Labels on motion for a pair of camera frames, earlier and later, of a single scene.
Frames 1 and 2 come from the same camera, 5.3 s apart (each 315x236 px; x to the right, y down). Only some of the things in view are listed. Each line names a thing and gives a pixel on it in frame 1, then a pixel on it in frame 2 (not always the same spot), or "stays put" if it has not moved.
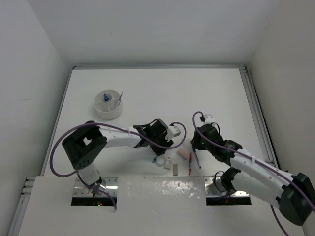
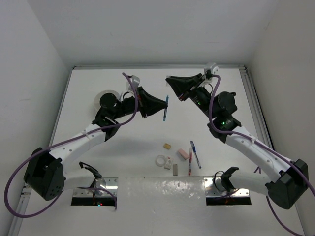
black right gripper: (195, 141) → (182, 84)
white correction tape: (169, 163) stays put
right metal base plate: (213, 187) stays put
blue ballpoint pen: (194, 151) stays put
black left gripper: (165, 143) → (147, 103)
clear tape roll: (160, 161) stays put
